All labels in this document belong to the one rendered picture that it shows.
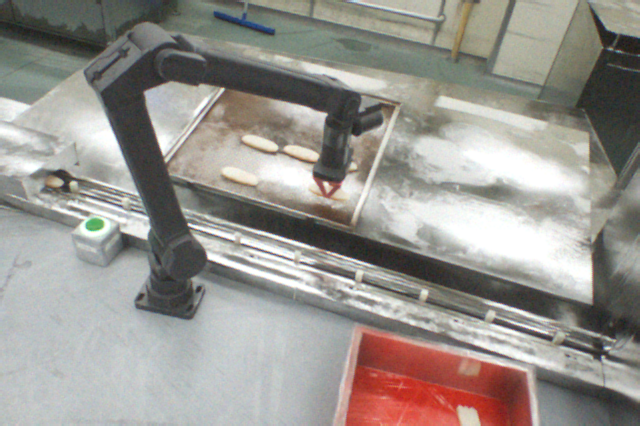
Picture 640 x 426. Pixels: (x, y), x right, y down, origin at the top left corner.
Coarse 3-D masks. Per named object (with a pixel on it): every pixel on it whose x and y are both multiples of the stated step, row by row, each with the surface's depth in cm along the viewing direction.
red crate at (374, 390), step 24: (360, 384) 94; (384, 384) 95; (408, 384) 95; (432, 384) 96; (360, 408) 90; (384, 408) 91; (408, 408) 92; (432, 408) 92; (480, 408) 93; (504, 408) 94
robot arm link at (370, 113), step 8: (368, 96) 107; (344, 104) 97; (352, 104) 97; (368, 104) 105; (376, 104) 105; (344, 112) 97; (352, 112) 99; (360, 112) 102; (368, 112) 105; (376, 112) 106; (336, 120) 101; (344, 120) 99; (352, 120) 100; (368, 120) 105; (376, 120) 106; (360, 128) 105; (368, 128) 106; (376, 128) 108
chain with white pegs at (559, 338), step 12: (192, 228) 118; (240, 240) 115; (264, 252) 116; (300, 252) 112; (360, 276) 110; (384, 288) 111; (420, 300) 108; (492, 312) 105; (540, 336) 106; (564, 336) 103; (576, 348) 105
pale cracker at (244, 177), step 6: (228, 168) 126; (234, 168) 126; (222, 174) 125; (228, 174) 125; (234, 174) 124; (240, 174) 125; (246, 174) 125; (252, 174) 125; (234, 180) 124; (240, 180) 124; (246, 180) 124; (252, 180) 124; (258, 180) 124
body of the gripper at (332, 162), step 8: (328, 152) 106; (336, 152) 106; (344, 152) 107; (352, 152) 113; (320, 160) 111; (328, 160) 108; (336, 160) 107; (344, 160) 109; (320, 168) 109; (328, 168) 109; (336, 168) 109; (344, 168) 109; (328, 176) 108; (336, 176) 108
